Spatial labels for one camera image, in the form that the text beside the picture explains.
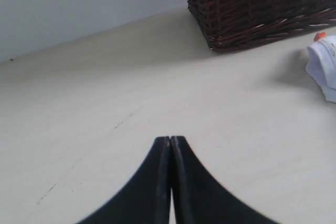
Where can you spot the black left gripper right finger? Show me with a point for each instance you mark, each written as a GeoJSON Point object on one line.
{"type": "Point", "coordinates": [198, 197]}

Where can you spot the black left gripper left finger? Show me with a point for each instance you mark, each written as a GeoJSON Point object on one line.
{"type": "Point", "coordinates": [146, 197]}

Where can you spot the dark brown wicker basket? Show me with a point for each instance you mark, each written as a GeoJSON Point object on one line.
{"type": "Point", "coordinates": [242, 24]}

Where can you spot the orange garment tag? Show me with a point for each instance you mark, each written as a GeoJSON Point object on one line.
{"type": "Point", "coordinates": [319, 36]}

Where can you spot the white t-shirt red lettering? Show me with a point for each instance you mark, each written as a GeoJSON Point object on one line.
{"type": "Point", "coordinates": [321, 65]}

